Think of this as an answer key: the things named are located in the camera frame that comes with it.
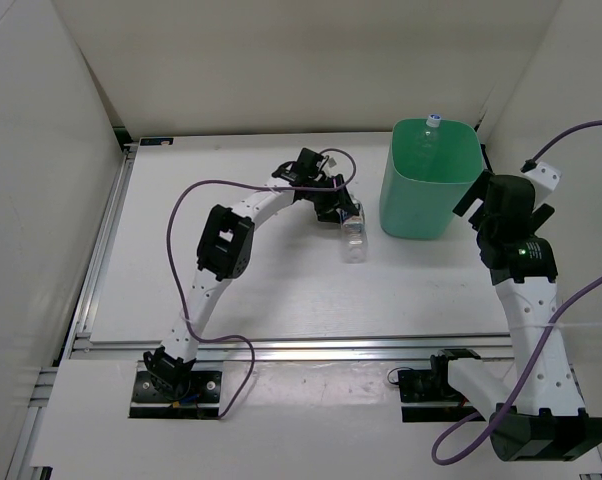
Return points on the aluminium front rail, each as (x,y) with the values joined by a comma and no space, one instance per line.
(492,347)

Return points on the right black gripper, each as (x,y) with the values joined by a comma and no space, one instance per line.
(477,191)

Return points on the tall clear plastic bottle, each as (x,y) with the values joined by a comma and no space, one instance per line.
(429,137)

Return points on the green plastic bin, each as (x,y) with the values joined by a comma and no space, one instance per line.
(418,196)

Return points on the clear bottle white blue label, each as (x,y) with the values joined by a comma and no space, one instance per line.
(354,242)

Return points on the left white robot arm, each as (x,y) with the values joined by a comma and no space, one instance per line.
(225,247)

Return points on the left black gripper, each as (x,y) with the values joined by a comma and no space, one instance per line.
(335,199)

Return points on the aluminium left rail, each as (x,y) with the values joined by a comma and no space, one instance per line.
(86,307)

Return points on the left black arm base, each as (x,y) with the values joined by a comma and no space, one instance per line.
(171,389)

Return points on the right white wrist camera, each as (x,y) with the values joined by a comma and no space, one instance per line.
(544,177)

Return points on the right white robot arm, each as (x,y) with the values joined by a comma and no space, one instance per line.
(543,417)

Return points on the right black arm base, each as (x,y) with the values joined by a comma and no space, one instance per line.
(425,394)

